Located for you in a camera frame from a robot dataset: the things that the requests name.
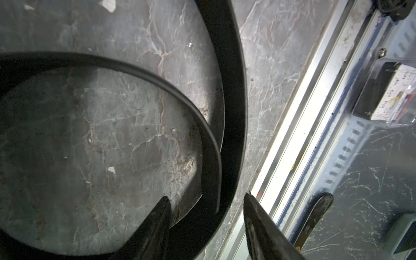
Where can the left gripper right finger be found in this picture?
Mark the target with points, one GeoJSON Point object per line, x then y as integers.
{"type": "Point", "coordinates": [264, 239]}

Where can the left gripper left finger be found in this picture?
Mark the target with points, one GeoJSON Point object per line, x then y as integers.
{"type": "Point", "coordinates": [149, 241]}

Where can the curled black belt with buckle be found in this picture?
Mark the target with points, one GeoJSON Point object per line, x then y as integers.
{"type": "Point", "coordinates": [222, 163]}

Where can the black comb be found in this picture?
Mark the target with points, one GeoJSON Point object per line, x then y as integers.
{"type": "Point", "coordinates": [318, 207]}

